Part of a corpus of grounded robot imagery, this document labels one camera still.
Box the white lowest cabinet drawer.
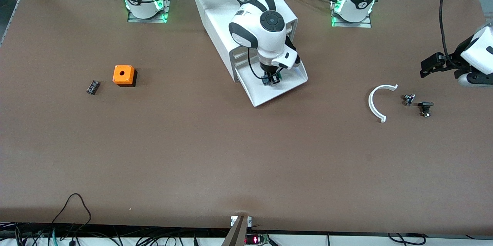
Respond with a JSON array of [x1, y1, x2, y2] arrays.
[[236, 58, 309, 107]]

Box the orange box with hole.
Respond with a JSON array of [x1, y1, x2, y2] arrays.
[[112, 65, 138, 87]]

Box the small red display module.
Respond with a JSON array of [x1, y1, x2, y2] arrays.
[[245, 234, 270, 245]]

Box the small black switch part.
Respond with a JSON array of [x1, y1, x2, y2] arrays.
[[418, 102, 435, 118]]

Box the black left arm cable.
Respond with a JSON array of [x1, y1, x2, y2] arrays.
[[439, 0, 457, 60]]

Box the white curved plastic bracket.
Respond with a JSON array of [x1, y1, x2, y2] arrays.
[[368, 84, 399, 123]]

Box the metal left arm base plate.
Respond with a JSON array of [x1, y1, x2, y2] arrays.
[[330, 0, 372, 28]]

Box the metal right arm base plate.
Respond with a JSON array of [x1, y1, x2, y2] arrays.
[[127, 0, 172, 23]]

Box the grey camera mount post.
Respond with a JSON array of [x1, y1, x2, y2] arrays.
[[221, 215, 253, 246]]

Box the black cable under table edge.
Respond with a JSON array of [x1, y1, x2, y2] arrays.
[[387, 233, 426, 246]]

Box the thin black looped cable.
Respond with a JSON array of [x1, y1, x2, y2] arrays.
[[52, 193, 92, 225]]

